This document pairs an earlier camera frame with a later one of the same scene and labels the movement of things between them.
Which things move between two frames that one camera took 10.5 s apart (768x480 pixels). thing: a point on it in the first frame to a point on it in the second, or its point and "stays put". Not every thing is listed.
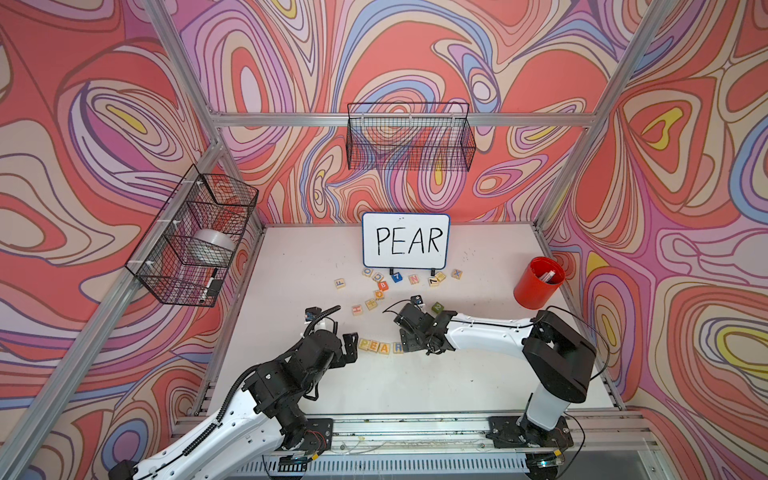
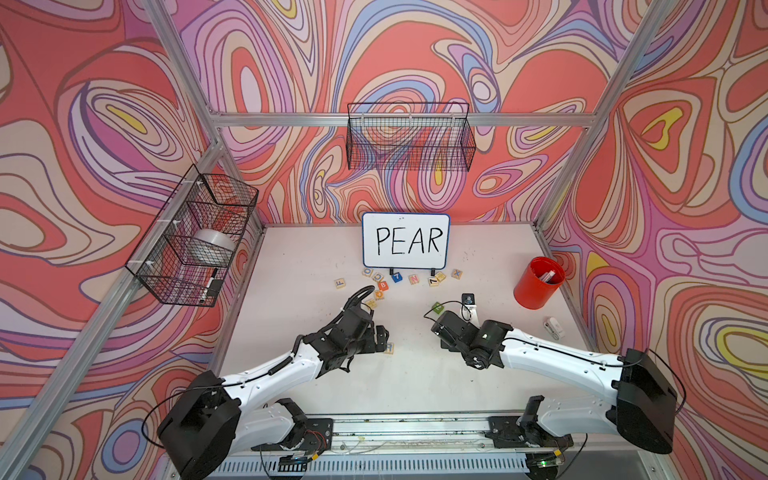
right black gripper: (408, 342) to (444, 345)
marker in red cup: (546, 277) stays put
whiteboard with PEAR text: (401, 240) stays put
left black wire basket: (185, 255) stays put
